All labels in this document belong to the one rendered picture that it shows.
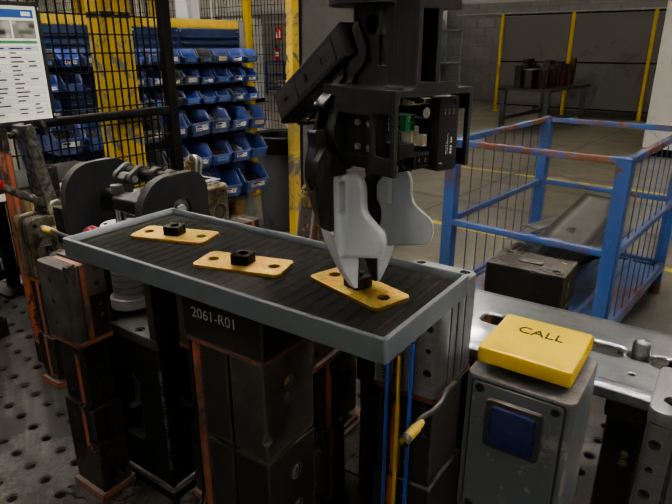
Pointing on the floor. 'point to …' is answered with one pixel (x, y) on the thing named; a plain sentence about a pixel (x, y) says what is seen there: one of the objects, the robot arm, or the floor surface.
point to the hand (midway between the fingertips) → (359, 264)
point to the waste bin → (276, 139)
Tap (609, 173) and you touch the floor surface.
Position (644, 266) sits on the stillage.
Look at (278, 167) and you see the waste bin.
